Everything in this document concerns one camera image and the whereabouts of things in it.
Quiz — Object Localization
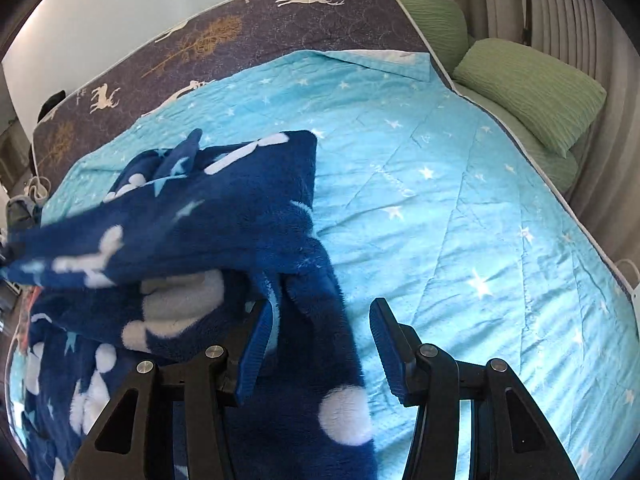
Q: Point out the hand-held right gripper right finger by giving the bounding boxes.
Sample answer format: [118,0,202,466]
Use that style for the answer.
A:
[369,298,581,480]

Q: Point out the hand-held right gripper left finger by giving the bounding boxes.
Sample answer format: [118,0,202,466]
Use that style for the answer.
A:
[64,300,275,480]

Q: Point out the dark blue fleece garment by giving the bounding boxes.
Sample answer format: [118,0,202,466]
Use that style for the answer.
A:
[0,129,378,480]

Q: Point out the pink patterned clothes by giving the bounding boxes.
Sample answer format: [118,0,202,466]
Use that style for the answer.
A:
[14,285,40,353]

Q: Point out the grey blue clothes pile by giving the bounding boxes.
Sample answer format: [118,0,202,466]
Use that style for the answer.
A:
[6,197,44,227]

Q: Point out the light blue star blanket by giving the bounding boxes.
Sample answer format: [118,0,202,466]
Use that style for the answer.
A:
[10,50,636,480]

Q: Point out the green ribbed bed sheet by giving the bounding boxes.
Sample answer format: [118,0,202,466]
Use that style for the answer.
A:
[457,82,581,197]

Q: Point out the green pillow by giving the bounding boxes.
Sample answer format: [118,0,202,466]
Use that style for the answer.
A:
[452,39,607,158]
[395,0,469,75]

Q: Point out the black object behind mattress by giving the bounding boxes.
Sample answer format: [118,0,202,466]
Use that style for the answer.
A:
[37,90,67,124]

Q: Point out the deer print mattress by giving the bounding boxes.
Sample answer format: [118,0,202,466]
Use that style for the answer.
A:
[31,0,640,306]

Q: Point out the white pleated curtain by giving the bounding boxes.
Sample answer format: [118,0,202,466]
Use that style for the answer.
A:
[460,0,640,261]

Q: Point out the white cable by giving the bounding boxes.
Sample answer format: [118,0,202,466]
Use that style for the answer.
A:
[25,175,54,202]
[616,258,640,288]

